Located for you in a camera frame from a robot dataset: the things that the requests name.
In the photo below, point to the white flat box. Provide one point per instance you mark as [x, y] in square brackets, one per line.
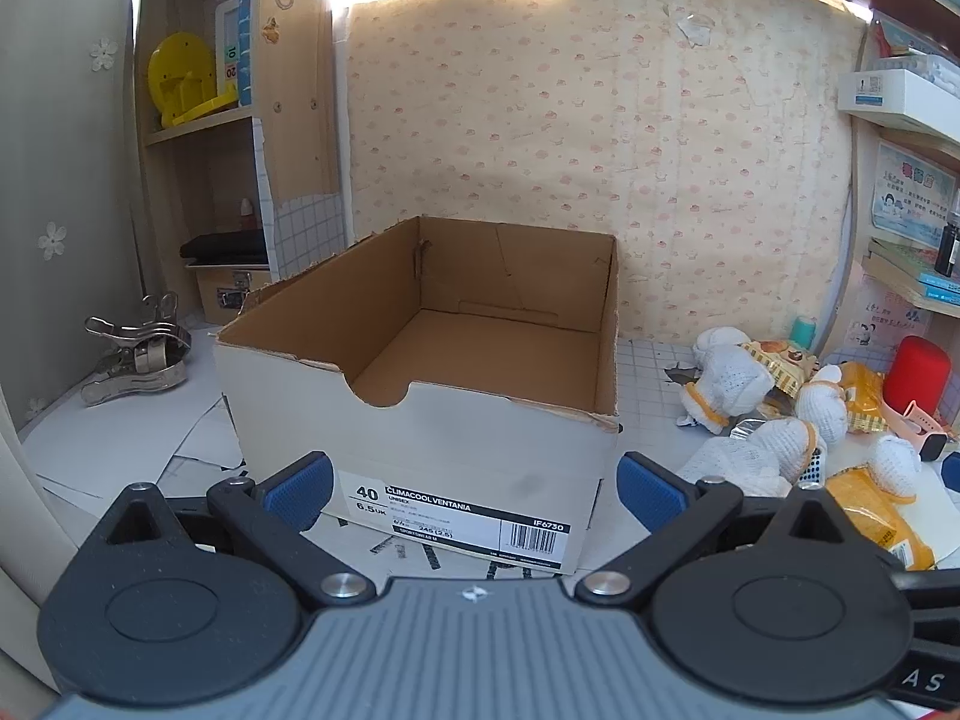
[892, 94]

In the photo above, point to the blue patterned book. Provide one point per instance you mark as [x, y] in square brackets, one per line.
[246, 15]

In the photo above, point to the red cylindrical speaker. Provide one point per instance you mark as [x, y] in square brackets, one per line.
[915, 375]

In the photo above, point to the white flower wall decal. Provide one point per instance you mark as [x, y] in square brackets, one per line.
[52, 238]
[101, 52]

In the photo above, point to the white framed calendar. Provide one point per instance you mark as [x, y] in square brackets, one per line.
[227, 30]

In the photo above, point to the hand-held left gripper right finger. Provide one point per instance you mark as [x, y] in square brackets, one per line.
[649, 484]

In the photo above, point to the yellow plastic reel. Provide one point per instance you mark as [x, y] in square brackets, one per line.
[180, 67]

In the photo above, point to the wooden shelf unit with stickers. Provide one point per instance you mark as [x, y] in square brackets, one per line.
[300, 90]

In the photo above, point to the grey perforated piece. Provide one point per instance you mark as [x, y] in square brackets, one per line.
[812, 469]

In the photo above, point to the white grid desktop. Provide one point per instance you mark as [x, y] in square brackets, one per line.
[649, 397]

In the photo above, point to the pile of metal clips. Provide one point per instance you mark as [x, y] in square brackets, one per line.
[142, 382]

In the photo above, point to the black case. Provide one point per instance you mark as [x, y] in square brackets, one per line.
[225, 246]

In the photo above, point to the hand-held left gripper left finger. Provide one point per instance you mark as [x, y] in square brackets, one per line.
[300, 484]

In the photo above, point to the pale cartoon poster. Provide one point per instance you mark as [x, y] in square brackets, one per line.
[877, 322]

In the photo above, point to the teal-capped bottle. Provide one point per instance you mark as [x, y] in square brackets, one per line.
[802, 330]

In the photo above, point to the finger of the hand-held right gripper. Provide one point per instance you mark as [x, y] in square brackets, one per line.
[952, 471]

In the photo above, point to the wooden shelf unit with books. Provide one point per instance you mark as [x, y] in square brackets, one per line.
[922, 141]

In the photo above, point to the wooden box with metal latch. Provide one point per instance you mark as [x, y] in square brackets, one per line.
[217, 292]

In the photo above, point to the pink smartwatch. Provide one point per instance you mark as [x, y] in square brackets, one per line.
[930, 439]

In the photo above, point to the dark dropper bottle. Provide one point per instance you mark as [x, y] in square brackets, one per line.
[946, 247]

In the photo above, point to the croissant snack packet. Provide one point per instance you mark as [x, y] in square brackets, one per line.
[784, 364]

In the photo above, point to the blue cartoon poster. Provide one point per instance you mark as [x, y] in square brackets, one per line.
[907, 195]

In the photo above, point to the cardboard shoe box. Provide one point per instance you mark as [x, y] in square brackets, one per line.
[465, 450]

